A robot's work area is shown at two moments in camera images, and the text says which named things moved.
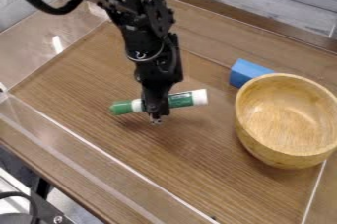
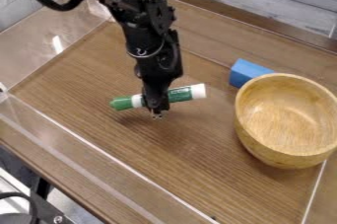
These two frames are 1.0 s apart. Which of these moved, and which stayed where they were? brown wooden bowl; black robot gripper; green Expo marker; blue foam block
Moved: green Expo marker
Stayed: brown wooden bowl; black robot gripper; blue foam block
